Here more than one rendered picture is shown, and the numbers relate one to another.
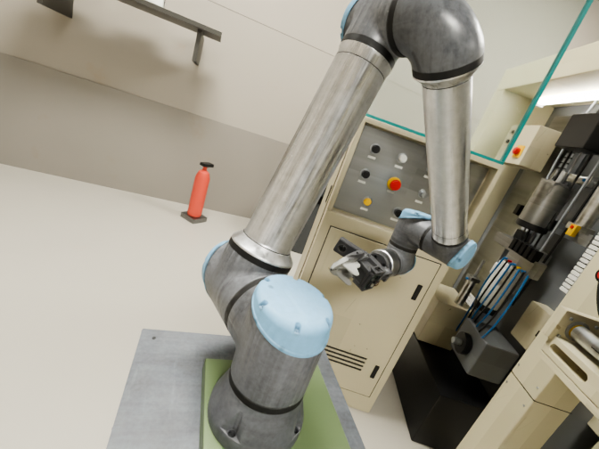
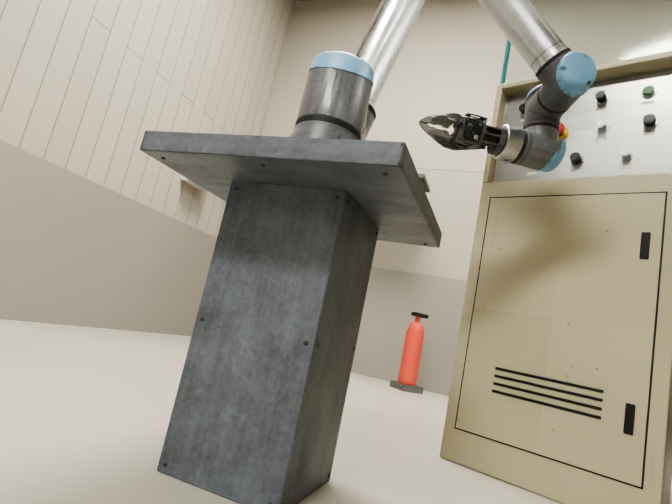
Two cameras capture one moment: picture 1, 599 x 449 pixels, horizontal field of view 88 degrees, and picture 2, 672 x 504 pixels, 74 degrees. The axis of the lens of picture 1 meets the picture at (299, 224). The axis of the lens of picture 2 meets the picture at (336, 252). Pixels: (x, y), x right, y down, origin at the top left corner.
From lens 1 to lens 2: 1.16 m
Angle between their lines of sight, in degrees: 50
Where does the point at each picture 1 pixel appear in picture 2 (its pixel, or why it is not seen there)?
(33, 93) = not seen: hidden behind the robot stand
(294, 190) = (363, 46)
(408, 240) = (534, 113)
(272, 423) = (312, 127)
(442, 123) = not seen: outside the picture
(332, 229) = (493, 200)
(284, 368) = (319, 78)
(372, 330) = (593, 330)
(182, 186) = (397, 360)
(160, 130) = (374, 295)
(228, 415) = not seen: hidden behind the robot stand
